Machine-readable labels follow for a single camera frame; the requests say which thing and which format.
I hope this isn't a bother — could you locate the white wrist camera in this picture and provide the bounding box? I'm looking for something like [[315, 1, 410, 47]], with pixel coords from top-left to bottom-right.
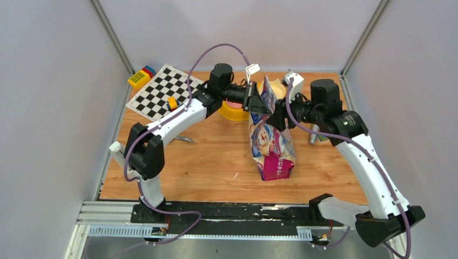
[[245, 64, 261, 85], [281, 71, 305, 103]]

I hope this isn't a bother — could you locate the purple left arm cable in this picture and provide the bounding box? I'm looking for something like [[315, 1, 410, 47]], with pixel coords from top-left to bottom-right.
[[123, 43, 251, 244]]

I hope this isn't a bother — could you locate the pink cat-shaped bowl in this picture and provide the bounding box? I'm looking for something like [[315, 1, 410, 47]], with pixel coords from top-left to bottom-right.
[[225, 101, 243, 109]]

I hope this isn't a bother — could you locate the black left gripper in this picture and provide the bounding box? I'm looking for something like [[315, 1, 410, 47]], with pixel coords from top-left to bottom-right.
[[220, 81, 272, 117]]

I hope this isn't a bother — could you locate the yellow double bowl tray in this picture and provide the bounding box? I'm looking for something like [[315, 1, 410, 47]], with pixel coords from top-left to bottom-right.
[[218, 101, 250, 121]]

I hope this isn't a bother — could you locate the colourful pet food bag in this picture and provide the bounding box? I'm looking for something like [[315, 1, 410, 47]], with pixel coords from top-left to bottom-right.
[[247, 74, 297, 182]]

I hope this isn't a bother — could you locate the yellow red blue toy block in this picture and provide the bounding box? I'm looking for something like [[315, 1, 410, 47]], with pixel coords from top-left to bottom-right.
[[128, 65, 156, 90]]

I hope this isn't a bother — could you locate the cream cat-shaped bowl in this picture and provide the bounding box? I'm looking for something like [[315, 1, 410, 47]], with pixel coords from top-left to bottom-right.
[[269, 79, 286, 99]]

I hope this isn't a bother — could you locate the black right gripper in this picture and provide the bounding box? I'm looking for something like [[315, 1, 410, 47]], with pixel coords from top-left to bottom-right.
[[266, 88, 322, 132]]

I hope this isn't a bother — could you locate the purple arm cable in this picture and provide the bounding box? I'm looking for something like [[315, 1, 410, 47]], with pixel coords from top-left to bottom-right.
[[285, 77, 412, 259], [123, 43, 251, 244]]

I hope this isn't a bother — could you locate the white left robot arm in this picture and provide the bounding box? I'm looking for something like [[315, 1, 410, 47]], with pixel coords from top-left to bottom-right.
[[124, 63, 272, 223]]

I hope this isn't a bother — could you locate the small yellow blue toy block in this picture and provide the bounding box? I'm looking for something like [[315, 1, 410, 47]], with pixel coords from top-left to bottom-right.
[[167, 97, 181, 111]]

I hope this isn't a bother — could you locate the black white checkerboard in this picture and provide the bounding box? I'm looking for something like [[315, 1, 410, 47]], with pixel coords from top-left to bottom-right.
[[126, 64, 203, 121]]

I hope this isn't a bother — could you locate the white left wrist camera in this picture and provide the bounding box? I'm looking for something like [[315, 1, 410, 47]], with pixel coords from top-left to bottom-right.
[[245, 64, 261, 85]]

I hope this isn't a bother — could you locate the silver microphone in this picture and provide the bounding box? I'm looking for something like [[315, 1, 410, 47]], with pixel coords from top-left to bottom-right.
[[308, 124, 319, 146]]

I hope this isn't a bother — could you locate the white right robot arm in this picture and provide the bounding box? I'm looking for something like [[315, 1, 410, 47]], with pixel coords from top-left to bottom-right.
[[268, 76, 425, 247]]

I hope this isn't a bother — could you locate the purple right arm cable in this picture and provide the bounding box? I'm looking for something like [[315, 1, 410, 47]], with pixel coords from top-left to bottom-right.
[[285, 77, 412, 259]]

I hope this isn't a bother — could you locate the green blue toy block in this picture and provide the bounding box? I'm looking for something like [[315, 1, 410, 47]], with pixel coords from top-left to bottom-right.
[[318, 135, 329, 142]]

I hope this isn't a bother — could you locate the silver metal hook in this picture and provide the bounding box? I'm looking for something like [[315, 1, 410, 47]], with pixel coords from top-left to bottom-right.
[[175, 136, 194, 143]]

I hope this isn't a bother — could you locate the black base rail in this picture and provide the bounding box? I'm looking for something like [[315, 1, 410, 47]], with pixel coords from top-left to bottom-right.
[[129, 202, 342, 241]]

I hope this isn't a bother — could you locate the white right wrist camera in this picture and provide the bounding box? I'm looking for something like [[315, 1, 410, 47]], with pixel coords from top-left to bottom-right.
[[281, 71, 305, 103]]

